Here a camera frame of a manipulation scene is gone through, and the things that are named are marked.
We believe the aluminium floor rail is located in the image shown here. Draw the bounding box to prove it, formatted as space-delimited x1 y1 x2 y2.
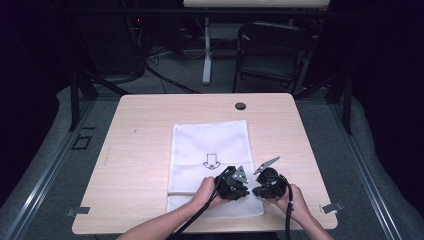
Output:
2 99 98 240
328 101 403 240

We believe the person's left hand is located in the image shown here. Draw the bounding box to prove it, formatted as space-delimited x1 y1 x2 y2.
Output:
191 175 228 210

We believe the grey tape piece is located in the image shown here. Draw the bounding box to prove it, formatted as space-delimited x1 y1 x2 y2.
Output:
65 206 91 218
319 201 345 215

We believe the thick black floor cable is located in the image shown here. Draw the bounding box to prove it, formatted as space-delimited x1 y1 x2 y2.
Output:
143 63 202 95

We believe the right hand-held gripper black cable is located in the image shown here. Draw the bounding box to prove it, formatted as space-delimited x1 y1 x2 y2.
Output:
279 173 295 240

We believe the black metal frame stand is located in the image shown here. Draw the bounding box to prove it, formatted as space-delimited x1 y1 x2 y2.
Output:
67 71 132 132
292 71 354 136

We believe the dark computer case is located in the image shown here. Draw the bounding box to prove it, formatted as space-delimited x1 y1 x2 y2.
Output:
79 9 146 77

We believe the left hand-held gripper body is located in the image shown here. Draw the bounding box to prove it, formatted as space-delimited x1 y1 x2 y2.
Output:
214 165 251 202

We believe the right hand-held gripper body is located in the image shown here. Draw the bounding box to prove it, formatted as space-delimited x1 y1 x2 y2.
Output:
252 155 290 200

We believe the white cloth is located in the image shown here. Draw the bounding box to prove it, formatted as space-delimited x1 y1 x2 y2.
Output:
166 119 266 220

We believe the black folding chair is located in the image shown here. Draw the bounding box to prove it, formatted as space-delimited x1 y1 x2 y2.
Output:
231 21 315 96

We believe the black horizontal frame bar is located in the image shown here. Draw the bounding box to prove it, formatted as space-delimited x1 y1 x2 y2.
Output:
54 8 371 17

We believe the white desk leg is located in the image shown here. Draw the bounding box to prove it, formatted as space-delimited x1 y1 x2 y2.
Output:
202 17 213 86

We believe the person's right hand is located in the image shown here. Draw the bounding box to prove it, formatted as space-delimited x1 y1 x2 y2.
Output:
268 183 314 225

